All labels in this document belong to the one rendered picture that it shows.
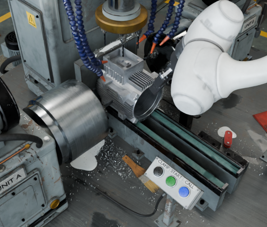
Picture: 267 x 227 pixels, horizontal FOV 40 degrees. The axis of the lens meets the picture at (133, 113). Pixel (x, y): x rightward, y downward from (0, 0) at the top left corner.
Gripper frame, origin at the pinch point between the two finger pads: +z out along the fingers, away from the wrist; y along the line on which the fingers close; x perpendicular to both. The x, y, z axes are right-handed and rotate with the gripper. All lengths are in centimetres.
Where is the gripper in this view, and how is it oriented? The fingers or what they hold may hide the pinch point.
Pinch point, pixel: (157, 86)
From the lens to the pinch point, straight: 120.8
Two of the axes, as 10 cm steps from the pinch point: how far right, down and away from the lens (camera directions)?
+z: -3.7, 3.6, 8.6
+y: -7.1, 4.9, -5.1
